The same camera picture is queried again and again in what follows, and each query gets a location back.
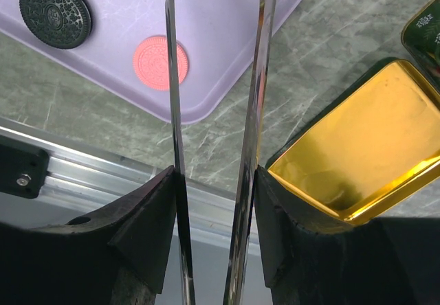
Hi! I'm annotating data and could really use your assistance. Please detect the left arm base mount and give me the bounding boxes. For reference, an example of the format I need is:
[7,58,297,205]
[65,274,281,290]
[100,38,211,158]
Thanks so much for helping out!
[1,136,50,199]

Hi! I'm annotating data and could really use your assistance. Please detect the pink sandwich cookie bottom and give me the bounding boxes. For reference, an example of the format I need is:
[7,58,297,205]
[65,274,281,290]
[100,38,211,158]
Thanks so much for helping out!
[133,36,170,91]

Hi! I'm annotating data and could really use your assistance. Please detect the metal tongs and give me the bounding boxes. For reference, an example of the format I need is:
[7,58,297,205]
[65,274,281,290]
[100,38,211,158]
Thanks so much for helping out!
[165,0,277,304]

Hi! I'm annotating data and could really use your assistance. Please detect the gold tin lid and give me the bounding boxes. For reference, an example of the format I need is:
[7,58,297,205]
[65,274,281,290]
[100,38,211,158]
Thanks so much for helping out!
[267,58,439,225]

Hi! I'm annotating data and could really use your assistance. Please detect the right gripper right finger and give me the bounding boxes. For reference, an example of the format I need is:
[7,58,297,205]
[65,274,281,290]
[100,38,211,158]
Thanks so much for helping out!
[255,168,439,304]

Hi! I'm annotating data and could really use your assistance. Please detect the aluminium rail frame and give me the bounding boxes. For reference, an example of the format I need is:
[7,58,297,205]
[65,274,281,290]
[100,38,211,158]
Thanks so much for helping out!
[1,118,234,248]

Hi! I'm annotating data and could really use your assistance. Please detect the purple plastic tray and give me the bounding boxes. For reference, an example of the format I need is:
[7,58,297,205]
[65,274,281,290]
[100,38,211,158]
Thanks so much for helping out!
[0,0,322,125]

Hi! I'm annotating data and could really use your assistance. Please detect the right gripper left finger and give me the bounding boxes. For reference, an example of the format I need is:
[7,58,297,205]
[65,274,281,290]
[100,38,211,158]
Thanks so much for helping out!
[1,167,176,304]

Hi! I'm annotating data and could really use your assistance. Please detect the green cookie tin box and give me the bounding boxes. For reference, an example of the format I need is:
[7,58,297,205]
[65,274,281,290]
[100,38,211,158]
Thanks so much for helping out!
[401,0,439,91]

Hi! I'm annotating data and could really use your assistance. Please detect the black sandwich cookie bottom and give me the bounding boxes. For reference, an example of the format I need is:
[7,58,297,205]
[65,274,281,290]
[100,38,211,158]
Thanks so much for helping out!
[19,0,93,49]

